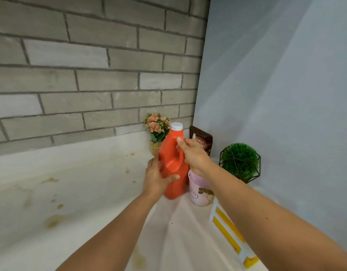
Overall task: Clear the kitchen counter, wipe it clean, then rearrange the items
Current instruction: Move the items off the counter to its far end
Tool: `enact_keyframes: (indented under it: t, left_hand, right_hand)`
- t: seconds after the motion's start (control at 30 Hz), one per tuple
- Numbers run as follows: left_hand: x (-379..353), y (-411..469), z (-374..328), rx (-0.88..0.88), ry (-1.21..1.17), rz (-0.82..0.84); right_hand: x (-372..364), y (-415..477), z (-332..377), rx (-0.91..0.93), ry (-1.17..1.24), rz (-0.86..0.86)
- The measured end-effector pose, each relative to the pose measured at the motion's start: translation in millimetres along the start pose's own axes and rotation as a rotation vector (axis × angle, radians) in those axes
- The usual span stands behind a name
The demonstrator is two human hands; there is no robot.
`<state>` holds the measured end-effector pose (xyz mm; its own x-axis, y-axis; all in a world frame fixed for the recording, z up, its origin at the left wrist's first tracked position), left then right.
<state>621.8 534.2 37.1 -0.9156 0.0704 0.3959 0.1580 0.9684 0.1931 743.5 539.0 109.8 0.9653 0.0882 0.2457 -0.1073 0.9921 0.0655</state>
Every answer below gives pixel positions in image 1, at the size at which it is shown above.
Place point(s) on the yellow white mini drawer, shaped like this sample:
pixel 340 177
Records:
pixel 244 255

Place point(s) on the white countertop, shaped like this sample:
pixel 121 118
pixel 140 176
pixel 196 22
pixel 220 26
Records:
pixel 77 200

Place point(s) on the person's right hand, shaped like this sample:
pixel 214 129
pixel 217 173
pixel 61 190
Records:
pixel 196 156

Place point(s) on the person's left forearm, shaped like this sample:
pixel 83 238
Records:
pixel 111 237

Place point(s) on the person's right forearm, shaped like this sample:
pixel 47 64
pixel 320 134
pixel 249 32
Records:
pixel 275 220

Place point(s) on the person's left hand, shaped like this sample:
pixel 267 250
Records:
pixel 153 180

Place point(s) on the green plant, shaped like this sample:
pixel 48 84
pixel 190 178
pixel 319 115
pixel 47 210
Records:
pixel 239 160

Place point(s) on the brown coffee pouch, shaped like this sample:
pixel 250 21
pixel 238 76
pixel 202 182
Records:
pixel 203 136

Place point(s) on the orange jug with white cap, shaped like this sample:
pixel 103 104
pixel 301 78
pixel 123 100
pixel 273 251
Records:
pixel 170 166

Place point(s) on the pink flowers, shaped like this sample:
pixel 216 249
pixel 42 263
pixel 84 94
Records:
pixel 156 128

